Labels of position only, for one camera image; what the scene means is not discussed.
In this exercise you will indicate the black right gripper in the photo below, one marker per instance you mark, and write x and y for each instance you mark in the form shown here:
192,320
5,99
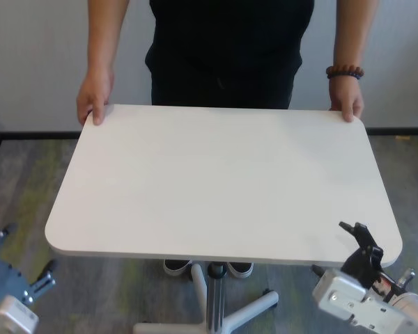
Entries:
364,266

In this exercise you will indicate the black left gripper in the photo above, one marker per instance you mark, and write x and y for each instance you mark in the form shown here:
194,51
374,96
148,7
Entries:
3,278

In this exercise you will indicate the white rolling table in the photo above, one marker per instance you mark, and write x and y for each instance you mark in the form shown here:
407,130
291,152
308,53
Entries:
212,181

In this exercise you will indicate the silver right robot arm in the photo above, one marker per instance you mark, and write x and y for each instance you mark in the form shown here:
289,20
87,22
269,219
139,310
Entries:
414,306

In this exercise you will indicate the person's left forearm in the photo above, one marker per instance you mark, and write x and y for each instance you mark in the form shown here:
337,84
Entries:
348,35

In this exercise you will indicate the person's right forearm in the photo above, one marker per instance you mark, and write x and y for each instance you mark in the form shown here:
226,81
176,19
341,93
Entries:
108,35

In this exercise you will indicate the person's left hand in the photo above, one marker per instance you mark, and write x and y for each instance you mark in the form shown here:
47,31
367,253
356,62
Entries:
346,94

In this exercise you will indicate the person's right hand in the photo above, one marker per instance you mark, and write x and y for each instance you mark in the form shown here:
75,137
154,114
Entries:
95,90

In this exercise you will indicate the black white-soled sneaker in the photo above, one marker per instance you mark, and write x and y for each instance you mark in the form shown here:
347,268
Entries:
240,269
176,268

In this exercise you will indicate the black baseboard strip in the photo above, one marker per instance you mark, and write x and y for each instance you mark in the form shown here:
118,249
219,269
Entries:
38,134

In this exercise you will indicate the person in black clothes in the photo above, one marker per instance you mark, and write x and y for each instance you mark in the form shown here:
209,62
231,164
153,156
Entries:
230,52

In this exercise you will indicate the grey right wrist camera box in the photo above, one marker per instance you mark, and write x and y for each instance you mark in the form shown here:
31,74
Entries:
341,292

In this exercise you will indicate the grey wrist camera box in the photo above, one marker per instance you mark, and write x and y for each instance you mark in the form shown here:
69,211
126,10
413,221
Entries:
10,316
341,292

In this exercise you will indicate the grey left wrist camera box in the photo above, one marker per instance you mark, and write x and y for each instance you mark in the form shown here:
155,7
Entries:
10,316

